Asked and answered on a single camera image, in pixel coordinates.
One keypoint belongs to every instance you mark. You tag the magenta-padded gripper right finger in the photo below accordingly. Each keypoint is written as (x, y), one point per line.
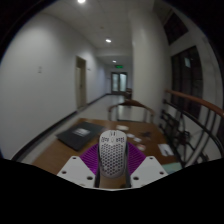
(149, 170)

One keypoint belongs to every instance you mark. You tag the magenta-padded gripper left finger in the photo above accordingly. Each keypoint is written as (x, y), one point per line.
(77, 169)

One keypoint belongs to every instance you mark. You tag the white perforated computer mouse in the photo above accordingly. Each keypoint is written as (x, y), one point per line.
(112, 154)

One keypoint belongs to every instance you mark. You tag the white paper sheet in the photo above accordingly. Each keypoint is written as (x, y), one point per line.
(165, 149)

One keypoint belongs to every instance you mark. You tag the white paper note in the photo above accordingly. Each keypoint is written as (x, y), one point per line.
(137, 139)

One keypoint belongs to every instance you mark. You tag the small dark object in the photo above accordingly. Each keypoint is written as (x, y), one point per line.
(145, 134)

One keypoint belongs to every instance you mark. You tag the small white card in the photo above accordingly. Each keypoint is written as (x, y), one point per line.
(122, 127)

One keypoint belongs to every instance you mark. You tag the stair railing with wooden handrail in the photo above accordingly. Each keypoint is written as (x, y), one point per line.
(191, 126)

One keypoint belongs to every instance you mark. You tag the wooden chair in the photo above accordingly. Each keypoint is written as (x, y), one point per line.
(131, 110)

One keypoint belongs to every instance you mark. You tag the beige side door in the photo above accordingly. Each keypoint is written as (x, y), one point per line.
(80, 82)

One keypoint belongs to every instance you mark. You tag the double glass door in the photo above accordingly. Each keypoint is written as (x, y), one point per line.
(119, 82)

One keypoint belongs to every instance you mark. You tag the dark window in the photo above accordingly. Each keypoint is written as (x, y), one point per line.
(186, 80)

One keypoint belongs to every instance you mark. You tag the green exit sign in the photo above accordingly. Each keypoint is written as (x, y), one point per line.
(119, 66)

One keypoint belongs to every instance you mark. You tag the group of ceiling lights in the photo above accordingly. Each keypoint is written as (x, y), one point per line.
(100, 26)

